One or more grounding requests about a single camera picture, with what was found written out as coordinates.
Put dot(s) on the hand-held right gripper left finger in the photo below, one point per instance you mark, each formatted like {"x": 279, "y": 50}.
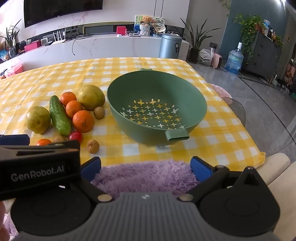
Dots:
{"x": 91, "y": 168}

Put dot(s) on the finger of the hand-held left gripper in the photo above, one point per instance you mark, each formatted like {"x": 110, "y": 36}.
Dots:
{"x": 13, "y": 139}

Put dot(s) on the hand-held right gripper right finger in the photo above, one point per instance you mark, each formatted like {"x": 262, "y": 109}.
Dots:
{"x": 201, "y": 170}

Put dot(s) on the brown kiwi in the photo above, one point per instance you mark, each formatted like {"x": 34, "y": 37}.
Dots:
{"x": 99, "y": 112}
{"x": 93, "y": 146}
{"x": 59, "y": 138}

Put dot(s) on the large yellow-green pear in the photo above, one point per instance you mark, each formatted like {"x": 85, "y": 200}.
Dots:
{"x": 91, "y": 97}

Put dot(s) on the green colander bowl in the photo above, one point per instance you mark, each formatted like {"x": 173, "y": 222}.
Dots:
{"x": 138, "y": 88}

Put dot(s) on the red tomato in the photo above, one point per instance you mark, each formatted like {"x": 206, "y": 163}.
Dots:
{"x": 75, "y": 136}

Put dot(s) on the green cucumber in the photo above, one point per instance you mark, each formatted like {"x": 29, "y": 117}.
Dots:
{"x": 59, "y": 115}

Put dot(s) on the purple fuzzy garment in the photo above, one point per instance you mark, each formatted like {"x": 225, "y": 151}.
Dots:
{"x": 143, "y": 176}

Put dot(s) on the pink storage box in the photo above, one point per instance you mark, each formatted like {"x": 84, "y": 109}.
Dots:
{"x": 13, "y": 70}

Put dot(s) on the grey transparent chair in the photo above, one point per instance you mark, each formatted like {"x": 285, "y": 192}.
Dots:
{"x": 235, "y": 109}

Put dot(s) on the beige chair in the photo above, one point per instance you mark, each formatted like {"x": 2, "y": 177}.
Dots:
{"x": 275, "y": 166}

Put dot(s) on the pink seat cushion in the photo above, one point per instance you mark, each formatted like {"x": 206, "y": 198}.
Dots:
{"x": 220, "y": 91}

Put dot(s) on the yellow checked tablecloth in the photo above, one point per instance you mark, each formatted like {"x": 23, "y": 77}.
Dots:
{"x": 69, "y": 74}

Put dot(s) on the slim potted plant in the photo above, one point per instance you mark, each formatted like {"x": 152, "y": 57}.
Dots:
{"x": 10, "y": 39}

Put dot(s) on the white router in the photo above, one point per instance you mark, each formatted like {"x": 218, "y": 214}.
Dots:
{"x": 57, "y": 42}

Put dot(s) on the white plastic bag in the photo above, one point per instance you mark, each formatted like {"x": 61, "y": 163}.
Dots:
{"x": 205, "y": 58}

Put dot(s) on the potted long-leaf plant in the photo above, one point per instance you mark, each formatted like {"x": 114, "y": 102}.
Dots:
{"x": 195, "y": 55}

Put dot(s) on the blue water jug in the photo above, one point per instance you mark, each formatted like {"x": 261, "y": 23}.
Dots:
{"x": 234, "y": 60}

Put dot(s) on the white marble sideboard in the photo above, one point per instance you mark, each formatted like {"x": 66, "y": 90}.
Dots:
{"x": 104, "y": 48}

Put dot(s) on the grey metal trash can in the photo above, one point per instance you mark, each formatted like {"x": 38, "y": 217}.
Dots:
{"x": 170, "y": 46}

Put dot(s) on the grey drawer cabinet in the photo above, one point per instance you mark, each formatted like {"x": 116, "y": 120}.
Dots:
{"x": 263, "y": 55}

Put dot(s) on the red box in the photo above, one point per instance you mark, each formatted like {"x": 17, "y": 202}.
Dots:
{"x": 121, "y": 30}

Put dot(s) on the green vine plant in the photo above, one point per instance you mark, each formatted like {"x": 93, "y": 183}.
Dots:
{"x": 248, "y": 25}

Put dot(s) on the printed picture board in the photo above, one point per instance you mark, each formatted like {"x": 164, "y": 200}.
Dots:
{"x": 159, "y": 23}

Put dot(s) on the brown teddy bear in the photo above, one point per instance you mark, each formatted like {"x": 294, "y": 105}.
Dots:
{"x": 146, "y": 20}

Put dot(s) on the thin leafy branch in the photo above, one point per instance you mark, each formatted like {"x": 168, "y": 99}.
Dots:
{"x": 225, "y": 7}

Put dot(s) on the black wall television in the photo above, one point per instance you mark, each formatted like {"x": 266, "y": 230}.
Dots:
{"x": 64, "y": 11}

